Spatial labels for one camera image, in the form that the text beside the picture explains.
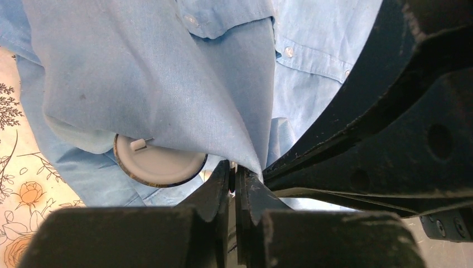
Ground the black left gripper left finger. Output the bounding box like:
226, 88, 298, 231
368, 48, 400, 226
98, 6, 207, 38
20, 160, 230, 267

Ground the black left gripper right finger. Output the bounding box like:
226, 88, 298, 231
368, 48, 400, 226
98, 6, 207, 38
235, 167, 425, 267

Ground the floral patterned table mat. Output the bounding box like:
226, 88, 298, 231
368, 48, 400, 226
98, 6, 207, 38
1, 48, 84, 267

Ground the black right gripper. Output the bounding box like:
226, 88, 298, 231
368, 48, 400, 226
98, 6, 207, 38
265, 68, 472, 243

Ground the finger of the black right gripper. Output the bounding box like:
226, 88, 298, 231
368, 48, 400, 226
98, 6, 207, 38
263, 1, 472, 178

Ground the light blue button shirt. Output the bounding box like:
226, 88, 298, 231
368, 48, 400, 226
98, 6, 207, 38
1, 1, 381, 207

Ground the blue brooch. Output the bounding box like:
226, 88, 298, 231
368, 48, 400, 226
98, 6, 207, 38
113, 134, 207, 188

